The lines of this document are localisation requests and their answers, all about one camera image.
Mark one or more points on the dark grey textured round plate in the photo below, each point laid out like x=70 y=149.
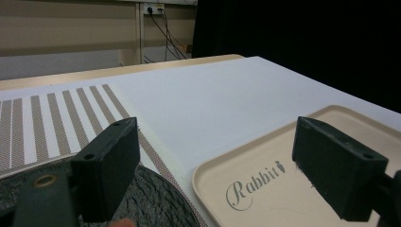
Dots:
x=157 y=201

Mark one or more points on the light wooden post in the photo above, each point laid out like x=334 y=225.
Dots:
x=140 y=34

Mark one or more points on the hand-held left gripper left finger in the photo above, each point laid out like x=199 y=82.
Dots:
x=107 y=170

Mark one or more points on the brown white striped placemat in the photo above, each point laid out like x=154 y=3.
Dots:
x=41 y=126

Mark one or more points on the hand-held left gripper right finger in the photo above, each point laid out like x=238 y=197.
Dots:
x=334 y=170

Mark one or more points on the beige plastic tray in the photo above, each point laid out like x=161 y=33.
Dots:
x=268 y=205

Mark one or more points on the white table cover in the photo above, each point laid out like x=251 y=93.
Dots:
x=205 y=110

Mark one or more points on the white wall power outlet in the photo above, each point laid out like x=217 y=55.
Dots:
x=153 y=7

